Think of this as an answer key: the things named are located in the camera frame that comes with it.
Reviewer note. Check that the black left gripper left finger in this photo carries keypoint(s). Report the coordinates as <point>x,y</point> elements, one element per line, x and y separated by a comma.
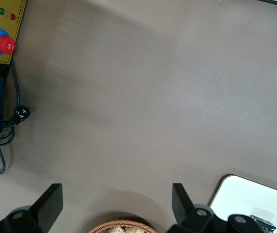
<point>51,206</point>

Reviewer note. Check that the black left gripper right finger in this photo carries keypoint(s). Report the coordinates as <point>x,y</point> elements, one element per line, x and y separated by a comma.
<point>180,201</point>

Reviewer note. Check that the beige plastic serving tray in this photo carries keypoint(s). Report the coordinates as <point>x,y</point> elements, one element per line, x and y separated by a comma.
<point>245,199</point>

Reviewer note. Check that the round brown wicker bowl basket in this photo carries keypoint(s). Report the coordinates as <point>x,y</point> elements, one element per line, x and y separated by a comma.
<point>97,227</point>

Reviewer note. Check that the clear-wrapped rice cracker packet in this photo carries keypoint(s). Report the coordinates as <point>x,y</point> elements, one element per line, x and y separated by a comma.
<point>134,230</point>
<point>115,229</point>

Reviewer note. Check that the small black drink carton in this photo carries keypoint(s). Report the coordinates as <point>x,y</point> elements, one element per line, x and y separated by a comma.
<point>264,222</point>

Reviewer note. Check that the yellow control box with e-stop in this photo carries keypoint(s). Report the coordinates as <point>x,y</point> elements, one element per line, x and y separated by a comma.
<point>0,29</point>

